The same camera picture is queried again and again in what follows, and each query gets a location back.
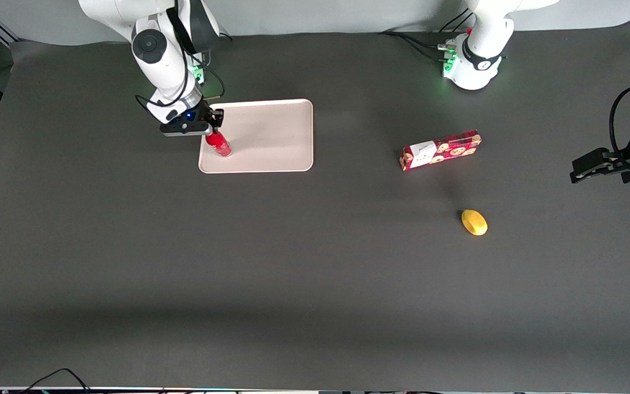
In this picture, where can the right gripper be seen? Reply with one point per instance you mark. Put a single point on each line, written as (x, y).
(206, 114)

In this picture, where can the red coke bottle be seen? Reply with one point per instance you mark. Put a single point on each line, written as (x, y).
(219, 144)

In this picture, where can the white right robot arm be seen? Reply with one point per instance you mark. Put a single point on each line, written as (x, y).
(156, 60)

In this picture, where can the beige plastic tray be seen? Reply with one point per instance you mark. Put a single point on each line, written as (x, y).
(271, 137)

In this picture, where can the yellow lemon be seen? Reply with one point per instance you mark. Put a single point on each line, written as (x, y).
(474, 222)

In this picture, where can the red cookie box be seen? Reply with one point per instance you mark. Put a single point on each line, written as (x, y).
(446, 149)

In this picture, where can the dark grey table mat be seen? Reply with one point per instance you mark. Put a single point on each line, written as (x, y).
(315, 301)

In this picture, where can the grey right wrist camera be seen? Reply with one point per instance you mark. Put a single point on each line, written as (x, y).
(184, 129)

